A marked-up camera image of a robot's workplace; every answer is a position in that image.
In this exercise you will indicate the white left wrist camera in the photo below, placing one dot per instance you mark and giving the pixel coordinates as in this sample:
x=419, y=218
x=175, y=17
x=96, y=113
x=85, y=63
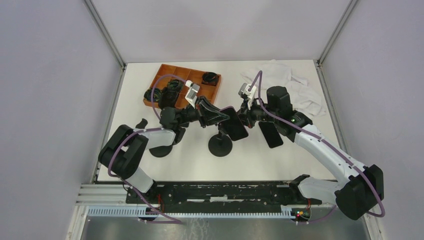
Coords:
x=193, y=90

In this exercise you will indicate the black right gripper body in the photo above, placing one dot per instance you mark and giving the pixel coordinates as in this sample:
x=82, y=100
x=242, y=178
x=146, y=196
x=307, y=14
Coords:
x=257, y=113

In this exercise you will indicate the white slotted cable duct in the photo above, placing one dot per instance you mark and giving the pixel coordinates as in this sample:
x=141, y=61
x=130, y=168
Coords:
x=121, y=200

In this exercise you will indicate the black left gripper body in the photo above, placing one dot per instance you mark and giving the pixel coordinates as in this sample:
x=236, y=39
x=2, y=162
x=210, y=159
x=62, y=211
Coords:
x=189, y=114

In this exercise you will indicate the black round base phone stand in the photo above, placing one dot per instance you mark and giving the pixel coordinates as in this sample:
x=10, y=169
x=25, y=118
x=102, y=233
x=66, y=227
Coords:
x=220, y=144

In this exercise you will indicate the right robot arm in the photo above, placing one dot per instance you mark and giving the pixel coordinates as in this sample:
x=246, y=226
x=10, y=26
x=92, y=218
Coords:
x=357, y=189

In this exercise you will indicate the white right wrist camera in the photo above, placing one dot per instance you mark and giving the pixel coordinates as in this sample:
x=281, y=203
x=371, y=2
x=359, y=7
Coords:
x=247, y=93

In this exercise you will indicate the purple edged black phone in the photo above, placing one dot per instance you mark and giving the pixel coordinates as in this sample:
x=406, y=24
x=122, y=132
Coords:
x=233, y=126

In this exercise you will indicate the rolled blue yellow tie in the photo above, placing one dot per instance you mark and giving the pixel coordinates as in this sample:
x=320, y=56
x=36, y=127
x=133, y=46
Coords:
x=153, y=95

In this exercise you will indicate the white crumpled cloth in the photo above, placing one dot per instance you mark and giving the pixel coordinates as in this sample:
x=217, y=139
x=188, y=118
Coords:
x=302, y=96

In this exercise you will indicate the rolled tie top right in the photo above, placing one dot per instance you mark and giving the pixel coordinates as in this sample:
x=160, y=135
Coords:
x=210, y=79

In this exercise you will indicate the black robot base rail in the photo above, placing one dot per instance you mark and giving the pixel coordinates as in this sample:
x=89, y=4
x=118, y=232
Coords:
x=221, y=197

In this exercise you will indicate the small black phone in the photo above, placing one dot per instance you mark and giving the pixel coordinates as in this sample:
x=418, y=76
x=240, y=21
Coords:
x=271, y=135

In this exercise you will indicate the rolled green patterned tie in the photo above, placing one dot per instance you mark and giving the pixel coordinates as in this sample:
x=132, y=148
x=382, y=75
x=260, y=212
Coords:
x=175, y=85

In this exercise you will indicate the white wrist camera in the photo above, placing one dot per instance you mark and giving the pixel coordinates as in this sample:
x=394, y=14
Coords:
x=247, y=93
x=193, y=90

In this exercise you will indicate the orange wooden compartment tray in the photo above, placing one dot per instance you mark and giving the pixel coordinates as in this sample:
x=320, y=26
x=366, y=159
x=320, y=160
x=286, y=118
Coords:
x=168, y=78

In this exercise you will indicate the rolled dark patterned tie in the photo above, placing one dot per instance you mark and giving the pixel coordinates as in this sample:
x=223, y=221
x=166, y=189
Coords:
x=168, y=98

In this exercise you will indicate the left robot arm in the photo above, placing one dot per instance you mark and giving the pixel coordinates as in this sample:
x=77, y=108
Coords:
x=124, y=150

